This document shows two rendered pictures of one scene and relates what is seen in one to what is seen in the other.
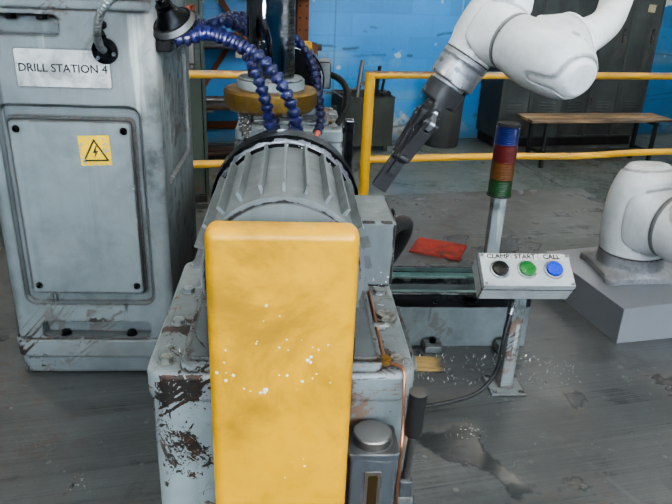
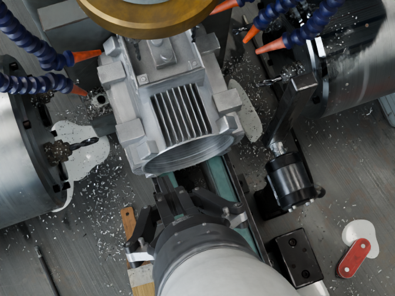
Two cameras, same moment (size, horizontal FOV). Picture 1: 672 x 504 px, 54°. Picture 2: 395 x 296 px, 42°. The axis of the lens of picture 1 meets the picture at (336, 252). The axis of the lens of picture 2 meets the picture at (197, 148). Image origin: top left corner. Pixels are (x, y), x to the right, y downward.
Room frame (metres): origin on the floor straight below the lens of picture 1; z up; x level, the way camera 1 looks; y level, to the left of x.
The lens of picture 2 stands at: (1.24, -0.22, 1.82)
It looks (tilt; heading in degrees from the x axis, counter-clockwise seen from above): 74 degrees down; 70
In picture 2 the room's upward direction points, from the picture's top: 5 degrees clockwise
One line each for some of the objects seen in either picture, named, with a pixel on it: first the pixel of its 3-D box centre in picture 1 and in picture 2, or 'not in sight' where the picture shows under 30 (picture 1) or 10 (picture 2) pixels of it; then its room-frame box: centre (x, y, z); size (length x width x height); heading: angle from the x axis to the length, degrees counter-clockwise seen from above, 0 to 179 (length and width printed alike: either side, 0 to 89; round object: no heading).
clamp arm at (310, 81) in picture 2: (347, 175); (285, 117); (1.44, -0.02, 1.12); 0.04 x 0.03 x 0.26; 94
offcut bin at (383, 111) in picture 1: (363, 105); not in sight; (6.21, -0.20, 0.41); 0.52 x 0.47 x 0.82; 105
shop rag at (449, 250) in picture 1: (438, 247); not in sight; (1.81, -0.30, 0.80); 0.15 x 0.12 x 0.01; 70
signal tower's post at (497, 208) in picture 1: (497, 202); not in sight; (1.64, -0.42, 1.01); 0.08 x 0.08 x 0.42; 4
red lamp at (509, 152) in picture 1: (504, 152); not in sight; (1.64, -0.42, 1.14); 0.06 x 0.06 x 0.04
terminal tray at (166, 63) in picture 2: not in sight; (160, 53); (1.30, 0.13, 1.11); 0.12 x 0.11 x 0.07; 93
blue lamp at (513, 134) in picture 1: (507, 134); not in sight; (1.64, -0.42, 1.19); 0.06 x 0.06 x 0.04
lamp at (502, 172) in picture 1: (502, 169); not in sight; (1.64, -0.42, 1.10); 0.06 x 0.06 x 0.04
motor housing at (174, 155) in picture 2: not in sight; (170, 99); (1.30, 0.09, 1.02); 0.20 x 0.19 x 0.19; 93
